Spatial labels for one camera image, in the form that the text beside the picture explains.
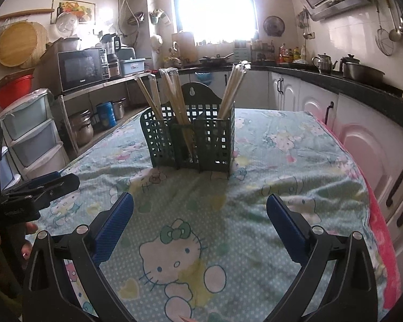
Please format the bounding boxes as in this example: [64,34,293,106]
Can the yellow green sleeve forearm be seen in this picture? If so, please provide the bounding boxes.
[0,237,22,321]

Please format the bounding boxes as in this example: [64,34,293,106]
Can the metal kitchen shelf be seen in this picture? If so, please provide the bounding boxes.
[55,72,156,159]

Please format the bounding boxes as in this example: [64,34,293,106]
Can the person left hand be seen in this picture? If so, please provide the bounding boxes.
[21,222,38,260]

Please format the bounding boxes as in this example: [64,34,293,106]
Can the plastic drawer tower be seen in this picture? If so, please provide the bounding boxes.
[0,89,69,180]

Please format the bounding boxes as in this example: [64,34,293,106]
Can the stainless steel pot stack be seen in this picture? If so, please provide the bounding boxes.
[69,110,94,148]

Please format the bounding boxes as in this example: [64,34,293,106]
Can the red plastic basin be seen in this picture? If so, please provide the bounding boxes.
[0,75,33,109]

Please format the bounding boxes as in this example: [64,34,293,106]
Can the blue tin can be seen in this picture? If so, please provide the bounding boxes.
[96,102,116,129]

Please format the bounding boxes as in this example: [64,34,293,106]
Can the black microwave oven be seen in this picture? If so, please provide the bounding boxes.
[57,48,110,92]

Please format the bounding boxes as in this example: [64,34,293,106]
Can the Hello Kitty tablecloth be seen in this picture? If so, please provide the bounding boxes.
[38,109,401,321]

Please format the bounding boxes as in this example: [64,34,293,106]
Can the round bamboo tray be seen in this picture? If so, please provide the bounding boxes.
[0,21,49,69]

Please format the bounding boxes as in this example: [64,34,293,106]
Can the light blue storage box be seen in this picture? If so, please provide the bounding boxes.
[119,58,145,77]

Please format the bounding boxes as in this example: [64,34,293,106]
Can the blender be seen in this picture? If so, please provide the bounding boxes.
[101,34,121,79]

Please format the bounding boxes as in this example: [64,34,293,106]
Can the dark green utensil holder basket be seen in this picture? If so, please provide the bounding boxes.
[140,82,235,175]

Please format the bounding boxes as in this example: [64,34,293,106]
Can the fruit picture poster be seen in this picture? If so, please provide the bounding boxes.
[50,0,96,24]

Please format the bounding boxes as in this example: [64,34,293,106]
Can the blue hanging bin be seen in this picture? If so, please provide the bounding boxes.
[194,72,213,86]

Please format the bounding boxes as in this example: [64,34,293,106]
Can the wooden cutting board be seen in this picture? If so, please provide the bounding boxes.
[172,31,199,63]

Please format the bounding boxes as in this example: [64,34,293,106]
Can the steel kettle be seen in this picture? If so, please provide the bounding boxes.
[312,53,338,75]

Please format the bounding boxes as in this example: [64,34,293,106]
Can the black frying pan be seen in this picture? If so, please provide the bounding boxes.
[199,52,234,67]

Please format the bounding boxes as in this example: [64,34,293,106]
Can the hanging steel ladle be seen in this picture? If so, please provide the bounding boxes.
[385,0,402,42]

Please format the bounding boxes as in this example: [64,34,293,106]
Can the hanging wire strainer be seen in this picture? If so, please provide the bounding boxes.
[376,6,395,57]

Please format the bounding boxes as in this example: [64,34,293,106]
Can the small wall fan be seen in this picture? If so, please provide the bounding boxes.
[263,15,285,37]

